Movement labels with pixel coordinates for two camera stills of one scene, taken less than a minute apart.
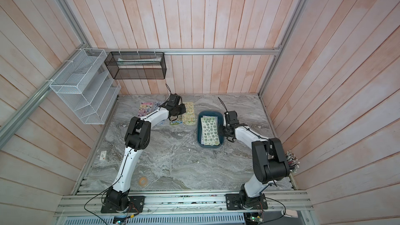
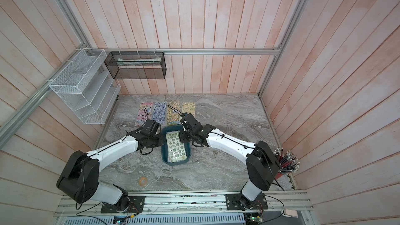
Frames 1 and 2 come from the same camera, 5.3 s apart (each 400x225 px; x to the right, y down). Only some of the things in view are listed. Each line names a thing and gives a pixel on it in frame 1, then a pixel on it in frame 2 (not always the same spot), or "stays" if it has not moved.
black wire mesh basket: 136,65 stays
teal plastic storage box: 220,121 -> 187,146
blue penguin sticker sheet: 155,108 stays
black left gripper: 183,110 -> 159,143
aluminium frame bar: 189,50 stays
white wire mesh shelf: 87,85 stays
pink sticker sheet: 145,108 stays
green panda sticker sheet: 188,117 stays
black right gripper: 221,130 -> 182,134
